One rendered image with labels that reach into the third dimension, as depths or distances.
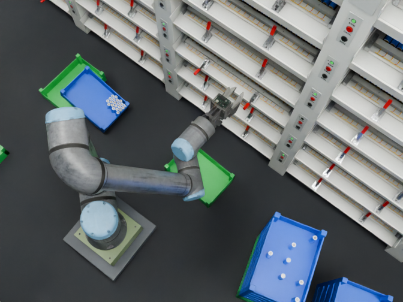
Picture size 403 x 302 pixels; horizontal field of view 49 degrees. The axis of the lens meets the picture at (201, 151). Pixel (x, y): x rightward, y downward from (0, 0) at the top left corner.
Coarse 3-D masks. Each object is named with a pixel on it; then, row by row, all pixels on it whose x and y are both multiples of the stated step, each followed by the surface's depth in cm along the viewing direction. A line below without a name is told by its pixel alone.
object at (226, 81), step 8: (176, 40) 192; (184, 40) 194; (192, 40) 196; (176, 48) 197; (184, 48) 197; (184, 56) 196; (192, 56) 195; (200, 56) 195; (216, 56) 193; (192, 64) 200; (200, 64) 194; (208, 72) 193; (216, 72) 192; (216, 80) 194; (224, 80) 191; (232, 80) 191; (240, 88) 190; (248, 88) 189; (248, 96) 188; (256, 104) 187; (264, 104) 187; (272, 104) 186; (264, 112) 186; (272, 112) 186; (280, 120) 185
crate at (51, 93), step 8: (80, 56) 244; (72, 64) 245; (80, 64) 250; (88, 64) 245; (64, 72) 244; (72, 72) 248; (80, 72) 248; (96, 72) 247; (56, 80) 243; (64, 80) 246; (72, 80) 246; (104, 80) 245; (40, 88) 236; (48, 88) 241; (56, 88) 244; (48, 96) 242; (56, 96) 242; (56, 104) 241; (64, 104) 241
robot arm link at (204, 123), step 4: (200, 116) 168; (196, 120) 167; (200, 120) 166; (204, 120) 166; (208, 120) 166; (200, 124) 165; (204, 124) 166; (208, 124) 166; (204, 128) 165; (208, 128) 166; (212, 128) 167; (208, 132) 166; (212, 132) 168; (208, 136) 167
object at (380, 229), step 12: (288, 168) 219; (300, 168) 217; (300, 180) 217; (312, 180) 216; (324, 180) 215; (324, 192) 214; (336, 192) 213; (336, 204) 212; (348, 204) 212; (348, 216) 214; (360, 216) 210; (372, 216) 209; (372, 228) 208; (384, 228) 207; (384, 240) 207; (396, 240) 205
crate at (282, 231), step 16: (272, 224) 170; (288, 224) 170; (272, 240) 167; (288, 240) 167; (304, 240) 167; (320, 240) 165; (272, 256) 165; (288, 256) 165; (304, 256) 165; (256, 272) 163; (272, 272) 163; (288, 272) 163; (304, 272) 163; (256, 288) 161; (272, 288) 161; (288, 288) 161; (304, 288) 161
